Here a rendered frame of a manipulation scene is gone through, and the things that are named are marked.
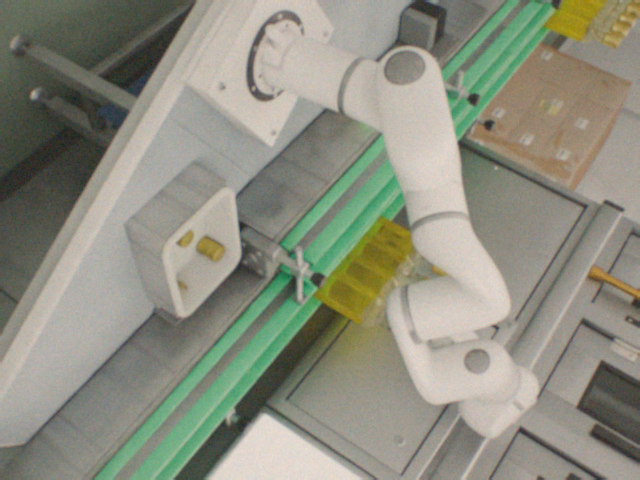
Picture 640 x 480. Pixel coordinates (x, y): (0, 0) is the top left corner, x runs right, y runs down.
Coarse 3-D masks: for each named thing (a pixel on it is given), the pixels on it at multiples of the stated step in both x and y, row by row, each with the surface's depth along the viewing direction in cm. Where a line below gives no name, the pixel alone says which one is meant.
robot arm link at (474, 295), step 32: (416, 224) 103; (448, 224) 100; (448, 256) 99; (480, 256) 99; (416, 288) 105; (448, 288) 103; (480, 288) 99; (416, 320) 104; (448, 320) 102; (480, 320) 102
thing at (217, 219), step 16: (224, 192) 124; (208, 208) 122; (224, 208) 130; (192, 224) 120; (208, 224) 137; (224, 224) 134; (176, 240) 118; (224, 240) 139; (176, 256) 135; (192, 256) 140; (224, 256) 141; (176, 272) 138; (192, 272) 139; (208, 272) 139; (224, 272) 140; (176, 288) 126; (192, 288) 137; (208, 288) 138; (176, 304) 129; (192, 304) 135
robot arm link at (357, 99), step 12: (360, 60) 113; (372, 60) 115; (348, 72) 112; (360, 72) 112; (372, 72) 112; (348, 84) 112; (360, 84) 112; (372, 84) 112; (348, 96) 112; (360, 96) 112; (372, 96) 112; (348, 108) 114; (360, 108) 113; (372, 108) 113; (360, 120) 115; (372, 120) 113
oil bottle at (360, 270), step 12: (348, 252) 155; (348, 264) 153; (360, 264) 153; (372, 264) 153; (348, 276) 152; (360, 276) 152; (372, 276) 152; (384, 276) 152; (372, 288) 150; (384, 288) 150; (384, 300) 151
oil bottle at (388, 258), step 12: (360, 240) 157; (372, 240) 157; (360, 252) 155; (372, 252) 155; (384, 252) 155; (396, 252) 155; (384, 264) 153; (396, 264) 153; (408, 264) 154; (396, 276) 153; (408, 276) 153
